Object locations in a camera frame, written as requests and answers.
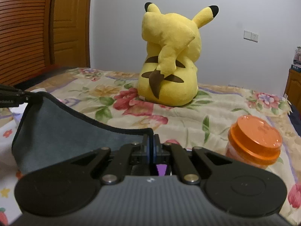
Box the wooden door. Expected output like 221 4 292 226
49 0 91 67

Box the floral bed sheet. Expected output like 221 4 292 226
0 67 301 226

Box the folded clothes stack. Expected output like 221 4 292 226
293 47 301 65

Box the wooden slatted headboard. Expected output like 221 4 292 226
1 0 54 86

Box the purple grey microfiber towel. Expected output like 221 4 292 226
12 92 160 174

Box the white wall switch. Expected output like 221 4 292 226
243 31 259 42

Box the wooden sideboard cabinet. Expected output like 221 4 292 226
284 69 301 113

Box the orange lidded plastic cup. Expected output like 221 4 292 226
225 115 283 169

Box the white strawberry print cloth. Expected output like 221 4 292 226
0 104 27 225

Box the yellow Pikachu plush toy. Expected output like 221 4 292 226
137 2 219 107

